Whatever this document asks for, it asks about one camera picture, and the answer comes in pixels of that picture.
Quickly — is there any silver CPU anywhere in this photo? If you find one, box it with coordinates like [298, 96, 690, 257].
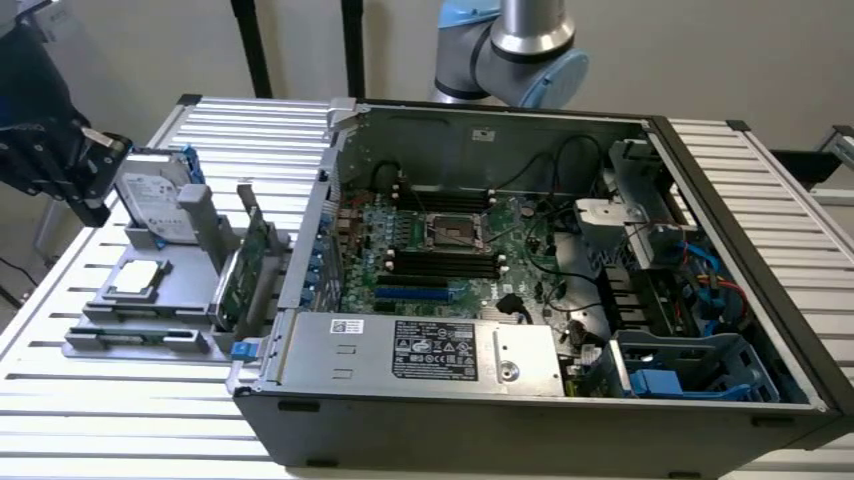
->
[109, 259, 177, 295]

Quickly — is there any green RAM stick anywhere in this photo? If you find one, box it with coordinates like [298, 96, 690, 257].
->
[98, 334, 174, 347]

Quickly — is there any black floor cable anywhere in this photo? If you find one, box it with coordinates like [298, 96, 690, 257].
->
[0, 256, 30, 307]

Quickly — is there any grey parts rack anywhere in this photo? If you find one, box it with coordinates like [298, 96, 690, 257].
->
[62, 183, 301, 359]

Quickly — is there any green motherboard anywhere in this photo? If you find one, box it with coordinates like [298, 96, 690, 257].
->
[331, 191, 570, 322]

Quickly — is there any black box on frame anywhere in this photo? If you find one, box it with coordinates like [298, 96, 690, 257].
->
[769, 148, 844, 185]

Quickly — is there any red wire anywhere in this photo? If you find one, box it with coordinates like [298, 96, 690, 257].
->
[714, 278, 750, 322]

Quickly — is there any blue-grey plastic drive cage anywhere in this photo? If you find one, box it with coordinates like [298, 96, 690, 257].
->
[608, 328, 784, 402]

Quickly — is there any short black looped wire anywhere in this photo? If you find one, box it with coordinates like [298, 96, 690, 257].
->
[370, 159, 403, 192]

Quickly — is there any black pole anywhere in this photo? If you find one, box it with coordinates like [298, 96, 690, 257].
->
[230, 0, 277, 99]
[339, 0, 370, 99]

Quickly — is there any black RAM slot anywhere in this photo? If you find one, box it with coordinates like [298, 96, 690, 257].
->
[389, 256, 508, 265]
[387, 268, 509, 277]
[394, 198, 498, 206]
[387, 262, 508, 271]
[394, 187, 497, 195]
[394, 192, 498, 201]
[389, 250, 506, 259]
[393, 203, 500, 212]

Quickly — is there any black expansion slot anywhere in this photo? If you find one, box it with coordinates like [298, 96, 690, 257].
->
[375, 273, 450, 288]

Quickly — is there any blue expansion slot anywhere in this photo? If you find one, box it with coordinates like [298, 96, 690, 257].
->
[373, 286, 451, 300]

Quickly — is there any long black wire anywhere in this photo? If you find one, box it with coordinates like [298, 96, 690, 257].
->
[525, 133, 608, 202]

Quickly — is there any aluminium profile frame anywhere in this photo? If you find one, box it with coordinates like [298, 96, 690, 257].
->
[809, 124, 854, 202]

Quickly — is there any metal disk bay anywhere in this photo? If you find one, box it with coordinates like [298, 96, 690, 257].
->
[572, 138, 704, 274]

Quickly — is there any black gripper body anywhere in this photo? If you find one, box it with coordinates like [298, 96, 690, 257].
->
[0, 18, 94, 151]

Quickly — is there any grey power supply unit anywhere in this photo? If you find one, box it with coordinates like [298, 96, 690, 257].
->
[275, 311, 569, 397]

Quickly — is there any black power connector wire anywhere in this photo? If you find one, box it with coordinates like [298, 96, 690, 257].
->
[496, 293, 534, 325]

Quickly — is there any green graphics card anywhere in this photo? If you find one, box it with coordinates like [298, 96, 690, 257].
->
[209, 181, 283, 335]

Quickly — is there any open black PC case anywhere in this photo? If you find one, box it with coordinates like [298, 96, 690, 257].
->
[230, 96, 846, 469]

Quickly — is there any CPU socket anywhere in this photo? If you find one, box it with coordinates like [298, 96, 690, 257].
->
[415, 211, 494, 252]

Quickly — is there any black fan shroud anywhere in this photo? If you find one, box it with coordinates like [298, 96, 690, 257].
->
[596, 263, 684, 337]

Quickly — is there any blue data wire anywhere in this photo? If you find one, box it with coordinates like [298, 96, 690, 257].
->
[672, 238, 724, 337]

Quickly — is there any silver hard disk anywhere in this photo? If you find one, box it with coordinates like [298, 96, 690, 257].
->
[110, 151, 202, 247]

